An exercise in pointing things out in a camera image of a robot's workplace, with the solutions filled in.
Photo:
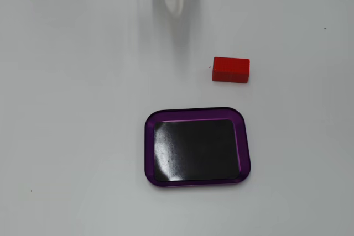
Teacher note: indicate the red textured rectangular block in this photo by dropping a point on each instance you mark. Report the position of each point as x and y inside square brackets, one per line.
[231, 68]

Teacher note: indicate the purple metal tray black base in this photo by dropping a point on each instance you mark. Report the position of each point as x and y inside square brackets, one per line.
[199, 150]

